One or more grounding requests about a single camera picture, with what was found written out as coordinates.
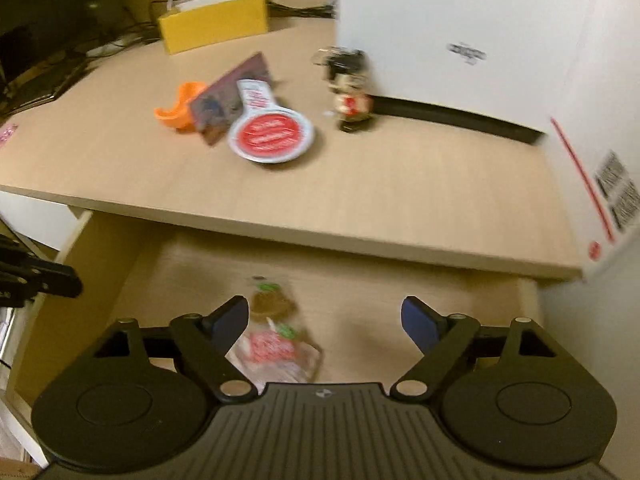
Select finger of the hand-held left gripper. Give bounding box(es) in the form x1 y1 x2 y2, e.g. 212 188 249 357
0 255 83 308

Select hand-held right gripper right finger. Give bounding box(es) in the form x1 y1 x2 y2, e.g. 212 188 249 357
390 296 555 402

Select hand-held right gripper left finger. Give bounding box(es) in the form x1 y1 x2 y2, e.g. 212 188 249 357
92 296 253 402

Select clear snack packet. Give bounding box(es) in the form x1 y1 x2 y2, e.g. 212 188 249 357
224 276 323 386

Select white desk drawer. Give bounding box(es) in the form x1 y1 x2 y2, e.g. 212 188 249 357
7 207 546 411

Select red lid jelly cup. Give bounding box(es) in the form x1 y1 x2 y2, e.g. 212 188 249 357
227 107 317 168

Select orange half shell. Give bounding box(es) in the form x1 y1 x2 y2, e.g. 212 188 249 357
154 81 206 134

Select purple photo card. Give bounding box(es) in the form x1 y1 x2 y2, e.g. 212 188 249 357
189 51 278 147

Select small red white packet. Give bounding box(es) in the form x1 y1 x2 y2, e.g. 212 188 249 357
236 79 275 111

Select black haired doll figurine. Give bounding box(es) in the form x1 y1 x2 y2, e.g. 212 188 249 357
311 46 375 134

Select black keyboard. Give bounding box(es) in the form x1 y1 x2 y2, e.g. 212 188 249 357
0 57 87 115

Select white power adapter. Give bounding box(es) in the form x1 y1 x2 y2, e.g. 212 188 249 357
85 40 132 59

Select white poster with red print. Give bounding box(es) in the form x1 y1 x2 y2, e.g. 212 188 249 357
542 35 640 281

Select black computer monitor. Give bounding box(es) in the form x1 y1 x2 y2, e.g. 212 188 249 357
0 0 116 88

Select white computer case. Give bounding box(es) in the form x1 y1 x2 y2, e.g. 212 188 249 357
334 0 601 147

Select yellow cardboard box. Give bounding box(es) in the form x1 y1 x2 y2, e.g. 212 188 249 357
157 0 270 56

